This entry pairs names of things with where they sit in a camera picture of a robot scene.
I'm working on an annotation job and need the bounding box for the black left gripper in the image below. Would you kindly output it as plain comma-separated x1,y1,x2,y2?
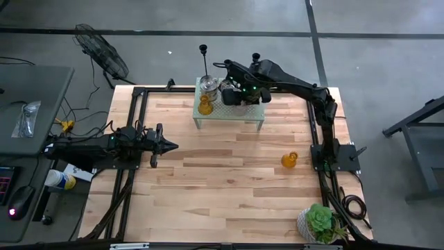
138,123,179,169

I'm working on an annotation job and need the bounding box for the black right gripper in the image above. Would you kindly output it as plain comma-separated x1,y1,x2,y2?
221,74,273,106

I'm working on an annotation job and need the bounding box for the silver tin candle brown tag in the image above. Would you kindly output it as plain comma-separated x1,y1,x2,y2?
219,78,234,93

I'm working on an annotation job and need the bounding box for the silver tin candle pale tag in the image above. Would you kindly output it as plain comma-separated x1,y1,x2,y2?
199,75,219,102

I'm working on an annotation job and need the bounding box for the amber ribbed glass candle holder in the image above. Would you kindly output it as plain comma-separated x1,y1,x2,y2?
280,151,299,169
197,94,214,116

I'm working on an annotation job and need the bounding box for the tall black candlestick holder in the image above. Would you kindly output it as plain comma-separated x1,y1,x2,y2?
198,44,209,78

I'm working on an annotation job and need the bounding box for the green perforated metal shelf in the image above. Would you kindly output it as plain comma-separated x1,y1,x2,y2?
192,77,266,132

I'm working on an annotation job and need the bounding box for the white printed paper sheet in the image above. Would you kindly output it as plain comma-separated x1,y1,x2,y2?
64,162,94,182

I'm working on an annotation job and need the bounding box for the white canister yellow lid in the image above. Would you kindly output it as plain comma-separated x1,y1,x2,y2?
44,169,77,191

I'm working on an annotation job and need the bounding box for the black floor fan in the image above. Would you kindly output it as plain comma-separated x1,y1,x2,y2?
71,23,137,90

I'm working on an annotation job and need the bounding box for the dark grey desk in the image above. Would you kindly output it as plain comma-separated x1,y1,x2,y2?
0,154,56,244

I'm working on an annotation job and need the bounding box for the grey side table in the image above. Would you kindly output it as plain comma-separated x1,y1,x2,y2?
0,64,76,156

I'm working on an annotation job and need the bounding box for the clear plastic bag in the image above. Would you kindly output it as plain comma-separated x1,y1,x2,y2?
10,100,42,139

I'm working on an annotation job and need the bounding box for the green succulent in white pot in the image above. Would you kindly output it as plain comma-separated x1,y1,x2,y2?
296,203,350,245

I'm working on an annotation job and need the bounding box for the black computer mouse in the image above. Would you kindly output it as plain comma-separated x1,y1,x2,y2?
7,185,35,222

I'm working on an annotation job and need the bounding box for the black metal stand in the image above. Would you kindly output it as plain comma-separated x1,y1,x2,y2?
382,95,444,202

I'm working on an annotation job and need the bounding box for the black metal table frame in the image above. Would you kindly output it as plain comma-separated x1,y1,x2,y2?
81,85,375,244

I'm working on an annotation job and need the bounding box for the black fan power cable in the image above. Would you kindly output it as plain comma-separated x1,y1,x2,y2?
60,57,110,138

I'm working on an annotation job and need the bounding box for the yellow cable plug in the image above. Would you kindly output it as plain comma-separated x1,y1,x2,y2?
55,119,76,133

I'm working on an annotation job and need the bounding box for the silver metal bracket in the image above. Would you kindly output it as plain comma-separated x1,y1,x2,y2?
304,244,343,250
110,242,150,250

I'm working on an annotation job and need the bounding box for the coiled black cable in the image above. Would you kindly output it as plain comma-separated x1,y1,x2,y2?
341,194,372,230

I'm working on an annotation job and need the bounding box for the black floor cable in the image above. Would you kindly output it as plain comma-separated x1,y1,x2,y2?
0,56,35,67

